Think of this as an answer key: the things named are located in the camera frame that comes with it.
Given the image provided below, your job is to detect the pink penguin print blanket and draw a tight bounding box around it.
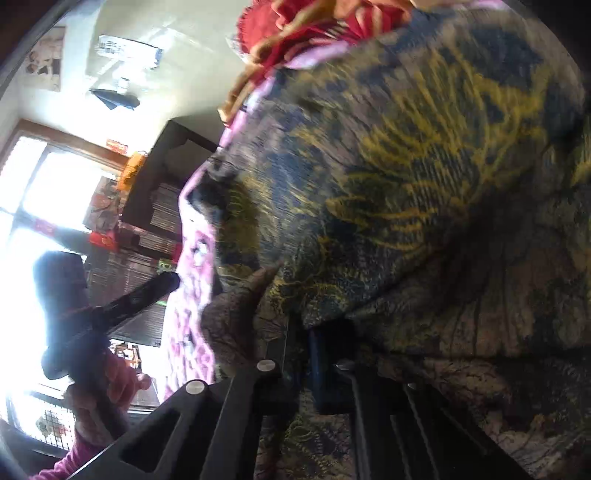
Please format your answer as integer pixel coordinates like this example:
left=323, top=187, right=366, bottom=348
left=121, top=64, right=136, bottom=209
left=161, top=60, right=315, bottom=402

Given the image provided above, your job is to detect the red ruffled heart pillow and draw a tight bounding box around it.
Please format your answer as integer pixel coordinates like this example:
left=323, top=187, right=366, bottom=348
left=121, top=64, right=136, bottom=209
left=235, top=2, right=296, bottom=58

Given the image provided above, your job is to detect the dark wooden cabinet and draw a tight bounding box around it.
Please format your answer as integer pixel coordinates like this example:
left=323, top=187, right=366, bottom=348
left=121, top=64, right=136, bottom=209
left=122, top=119, right=222, bottom=232

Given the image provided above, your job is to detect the wall paper sheet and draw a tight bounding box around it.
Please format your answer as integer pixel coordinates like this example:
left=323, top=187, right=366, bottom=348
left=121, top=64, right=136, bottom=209
left=134, top=44, right=164, bottom=70
left=96, top=34, right=134, bottom=58

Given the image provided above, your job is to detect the wall poster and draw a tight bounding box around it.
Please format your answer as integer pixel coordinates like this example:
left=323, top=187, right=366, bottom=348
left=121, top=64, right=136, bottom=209
left=25, top=25, right=66, bottom=93

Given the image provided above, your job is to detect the person's left hand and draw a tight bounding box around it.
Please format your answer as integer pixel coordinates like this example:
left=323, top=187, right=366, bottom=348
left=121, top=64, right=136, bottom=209
left=65, top=348, right=153, bottom=446

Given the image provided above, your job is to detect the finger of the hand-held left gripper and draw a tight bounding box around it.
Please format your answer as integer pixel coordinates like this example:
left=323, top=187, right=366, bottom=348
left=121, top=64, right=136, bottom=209
left=92, top=272, right=181, bottom=334

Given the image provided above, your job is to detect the wooden framed window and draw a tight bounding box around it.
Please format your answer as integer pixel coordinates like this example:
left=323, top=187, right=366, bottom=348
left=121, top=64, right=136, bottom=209
left=0, top=119, right=132, bottom=444

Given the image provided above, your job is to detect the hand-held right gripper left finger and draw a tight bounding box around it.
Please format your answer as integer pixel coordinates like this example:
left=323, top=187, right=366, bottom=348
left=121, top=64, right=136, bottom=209
left=69, top=314, right=308, bottom=480

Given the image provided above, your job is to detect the orange basket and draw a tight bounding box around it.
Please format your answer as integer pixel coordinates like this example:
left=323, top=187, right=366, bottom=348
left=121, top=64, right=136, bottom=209
left=117, top=152, right=146, bottom=192

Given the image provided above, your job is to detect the dark floral patterned garment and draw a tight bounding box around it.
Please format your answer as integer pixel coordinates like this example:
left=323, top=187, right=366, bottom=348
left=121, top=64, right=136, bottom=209
left=201, top=9, right=591, bottom=480

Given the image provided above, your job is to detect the blue hanging cloth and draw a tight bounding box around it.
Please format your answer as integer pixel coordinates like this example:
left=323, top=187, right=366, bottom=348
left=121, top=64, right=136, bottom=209
left=90, top=88, right=139, bottom=110

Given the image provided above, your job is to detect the person's left forearm pink sleeve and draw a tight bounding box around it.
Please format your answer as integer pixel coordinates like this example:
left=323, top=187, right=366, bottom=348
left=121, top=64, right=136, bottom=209
left=37, top=434, right=118, bottom=480

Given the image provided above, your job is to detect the red and beige crumpled quilt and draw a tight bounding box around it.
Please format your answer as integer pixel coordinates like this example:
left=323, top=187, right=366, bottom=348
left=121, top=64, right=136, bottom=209
left=217, top=0, right=416, bottom=127

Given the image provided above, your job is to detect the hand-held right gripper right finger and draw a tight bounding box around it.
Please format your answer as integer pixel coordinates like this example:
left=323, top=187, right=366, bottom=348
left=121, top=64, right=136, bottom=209
left=308, top=323, right=532, bottom=480

